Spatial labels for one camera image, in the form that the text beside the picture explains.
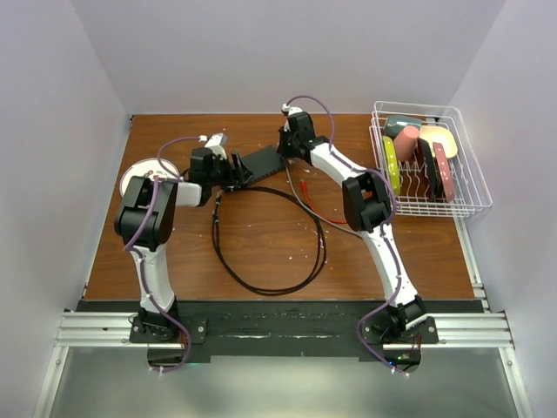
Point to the dark teal bowl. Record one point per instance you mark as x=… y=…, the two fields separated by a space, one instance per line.
x=396 y=123

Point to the cream square plate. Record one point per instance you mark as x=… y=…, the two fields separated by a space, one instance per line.
x=439 y=134

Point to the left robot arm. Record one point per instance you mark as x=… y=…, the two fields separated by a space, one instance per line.
x=152 y=190

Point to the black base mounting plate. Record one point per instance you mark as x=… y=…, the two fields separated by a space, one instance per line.
x=328 y=328

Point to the aluminium frame rail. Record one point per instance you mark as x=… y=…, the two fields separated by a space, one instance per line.
x=96 y=371

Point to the yellow-green plate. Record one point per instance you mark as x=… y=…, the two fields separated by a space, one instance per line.
x=392 y=164

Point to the pink cup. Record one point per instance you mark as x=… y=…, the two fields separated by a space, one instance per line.
x=405 y=142

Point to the black network switch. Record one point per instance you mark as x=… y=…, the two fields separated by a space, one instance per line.
x=261 y=164

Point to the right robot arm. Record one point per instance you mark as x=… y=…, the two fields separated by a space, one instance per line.
x=368 y=209

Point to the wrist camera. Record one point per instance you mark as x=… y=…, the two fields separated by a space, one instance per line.
x=289 y=111
x=216 y=143

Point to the white patterned plate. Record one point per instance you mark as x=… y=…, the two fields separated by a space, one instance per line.
x=149 y=168

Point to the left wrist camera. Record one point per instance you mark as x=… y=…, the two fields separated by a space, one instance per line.
x=216 y=143

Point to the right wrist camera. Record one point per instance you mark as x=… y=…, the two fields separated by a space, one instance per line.
x=289 y=111

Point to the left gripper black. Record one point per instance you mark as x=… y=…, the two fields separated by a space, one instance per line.
x=233 y=179

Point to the red dotted plate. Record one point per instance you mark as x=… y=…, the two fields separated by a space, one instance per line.
x=445 y=172

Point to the white wire dish rack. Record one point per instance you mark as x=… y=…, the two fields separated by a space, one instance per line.
x=471 y=189

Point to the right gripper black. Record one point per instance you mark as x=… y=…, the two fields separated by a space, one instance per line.
x=282 y=133

